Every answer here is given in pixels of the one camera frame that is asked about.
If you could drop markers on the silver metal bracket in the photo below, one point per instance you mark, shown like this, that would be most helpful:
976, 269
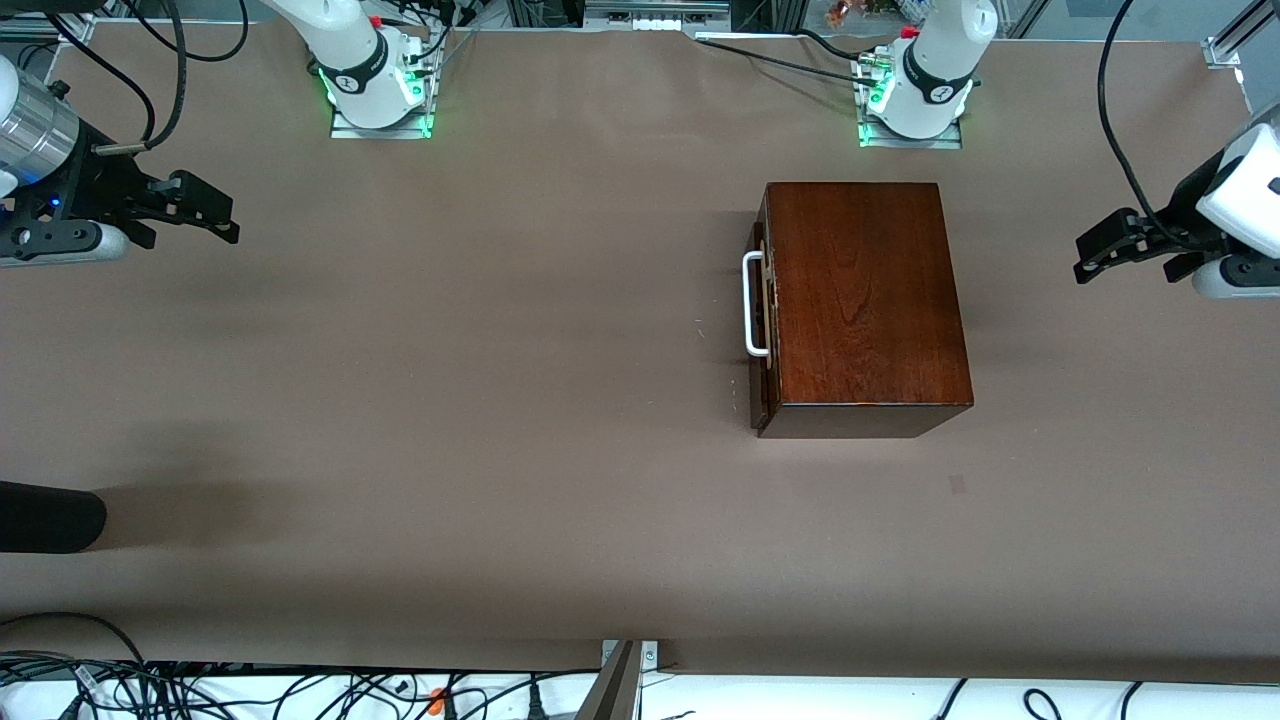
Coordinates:
650, 655

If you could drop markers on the silver aluminium frame extrusion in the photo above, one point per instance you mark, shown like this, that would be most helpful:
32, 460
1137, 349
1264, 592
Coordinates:
1235, 42
70, 28

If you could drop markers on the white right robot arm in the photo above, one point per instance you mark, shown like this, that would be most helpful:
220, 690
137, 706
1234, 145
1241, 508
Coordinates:
350, 50

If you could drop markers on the black power plug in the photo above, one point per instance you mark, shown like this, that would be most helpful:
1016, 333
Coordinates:
535, 702

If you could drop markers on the wooden drawer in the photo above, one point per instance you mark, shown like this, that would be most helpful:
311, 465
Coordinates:
758, 300

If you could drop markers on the dark brown wooden cabinet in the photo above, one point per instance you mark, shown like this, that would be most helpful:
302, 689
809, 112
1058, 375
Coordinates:
860, 300

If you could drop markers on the white power strip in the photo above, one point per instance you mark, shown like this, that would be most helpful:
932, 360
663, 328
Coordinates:
655, 20

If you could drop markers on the dark aluminium beam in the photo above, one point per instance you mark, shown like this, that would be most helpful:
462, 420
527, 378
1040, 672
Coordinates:
615, 690

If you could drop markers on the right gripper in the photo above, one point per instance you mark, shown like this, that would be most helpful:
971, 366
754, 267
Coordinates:
98, 183

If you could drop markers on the black cylindrical object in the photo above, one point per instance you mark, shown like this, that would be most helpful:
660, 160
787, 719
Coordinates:
50, 515

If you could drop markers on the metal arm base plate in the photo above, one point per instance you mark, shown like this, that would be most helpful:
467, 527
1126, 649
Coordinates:
345, 133
945, 143

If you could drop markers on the small orange connector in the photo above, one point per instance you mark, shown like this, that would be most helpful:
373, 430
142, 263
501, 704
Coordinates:
436, 700

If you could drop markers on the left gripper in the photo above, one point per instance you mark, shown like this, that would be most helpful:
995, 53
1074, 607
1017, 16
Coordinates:
1178, 222

